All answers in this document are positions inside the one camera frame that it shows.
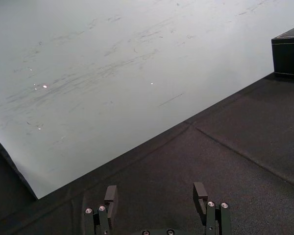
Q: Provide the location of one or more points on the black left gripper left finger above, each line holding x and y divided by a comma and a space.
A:
110, 200

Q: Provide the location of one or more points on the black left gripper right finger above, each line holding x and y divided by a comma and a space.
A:
205, 208

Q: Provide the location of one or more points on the black table cloth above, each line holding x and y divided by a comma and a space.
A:
186, 176

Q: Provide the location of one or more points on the black box with white stitching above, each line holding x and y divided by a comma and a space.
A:
289, 55

